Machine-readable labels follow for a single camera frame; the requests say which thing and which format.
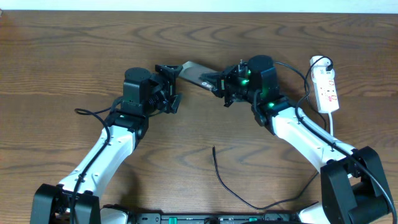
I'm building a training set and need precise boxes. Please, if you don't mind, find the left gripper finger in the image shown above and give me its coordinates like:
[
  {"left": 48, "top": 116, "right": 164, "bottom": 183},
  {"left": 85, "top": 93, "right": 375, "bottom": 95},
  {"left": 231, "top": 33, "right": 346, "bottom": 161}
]
[
  {"left": 155, "top": 65, "right": 183, "bottom": 78},
  {"left": 170, "top": 93, "right": 182, "bottom": 114}
]

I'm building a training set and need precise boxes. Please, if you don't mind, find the black charging cable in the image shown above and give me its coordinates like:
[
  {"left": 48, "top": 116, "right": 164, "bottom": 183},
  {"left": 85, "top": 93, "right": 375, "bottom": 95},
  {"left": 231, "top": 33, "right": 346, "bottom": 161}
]
[{"left": 211, "top": 55, "right": 334, "bottom": 211}]

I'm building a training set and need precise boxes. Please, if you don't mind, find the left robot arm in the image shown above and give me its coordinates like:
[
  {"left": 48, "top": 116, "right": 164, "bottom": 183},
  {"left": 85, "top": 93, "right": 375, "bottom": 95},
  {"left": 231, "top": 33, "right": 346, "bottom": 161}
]
[{"left": 30, "top": 65, "right": 183, "bottom": 223}]

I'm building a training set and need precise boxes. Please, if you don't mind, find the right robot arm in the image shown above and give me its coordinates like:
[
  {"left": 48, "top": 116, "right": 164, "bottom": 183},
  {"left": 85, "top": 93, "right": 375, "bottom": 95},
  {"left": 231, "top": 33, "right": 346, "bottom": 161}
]
[{"left": 200, "top": 55, "right": 397, "bottom": 224}]

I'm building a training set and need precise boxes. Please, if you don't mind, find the white USB charger adapter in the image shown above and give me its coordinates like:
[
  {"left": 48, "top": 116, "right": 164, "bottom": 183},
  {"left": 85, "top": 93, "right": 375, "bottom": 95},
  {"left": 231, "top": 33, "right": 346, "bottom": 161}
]
[{"left": 310, "top": 55, "right": 335, "bottom": 83}]

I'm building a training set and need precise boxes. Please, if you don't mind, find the white power strip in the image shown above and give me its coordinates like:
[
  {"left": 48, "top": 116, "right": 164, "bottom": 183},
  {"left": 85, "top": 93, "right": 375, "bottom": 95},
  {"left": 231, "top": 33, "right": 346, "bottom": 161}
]
[{"left": 312, "top": 67, "right": 340, "bottom": 113}]

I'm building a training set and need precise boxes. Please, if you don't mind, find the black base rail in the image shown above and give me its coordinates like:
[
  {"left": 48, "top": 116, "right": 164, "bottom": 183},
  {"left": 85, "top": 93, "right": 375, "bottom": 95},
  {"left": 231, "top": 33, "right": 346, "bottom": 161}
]
[{"left": 102, "top": 212, "right": 299, "bottom": 224}]

